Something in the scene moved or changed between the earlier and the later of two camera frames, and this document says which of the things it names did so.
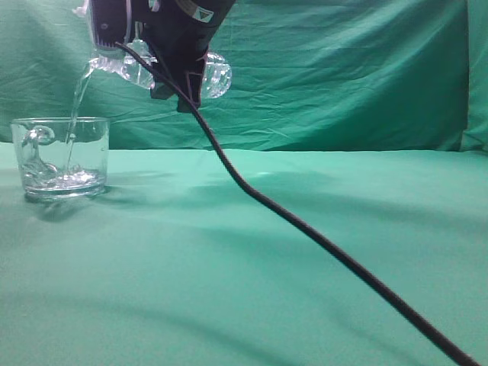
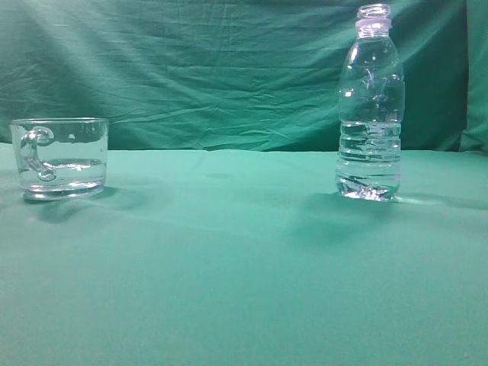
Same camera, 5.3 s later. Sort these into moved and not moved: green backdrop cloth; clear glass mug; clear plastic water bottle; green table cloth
Moved: clear plastic water bottle
Not moved: green backdrop cloth; clear glass mug; green table cloth
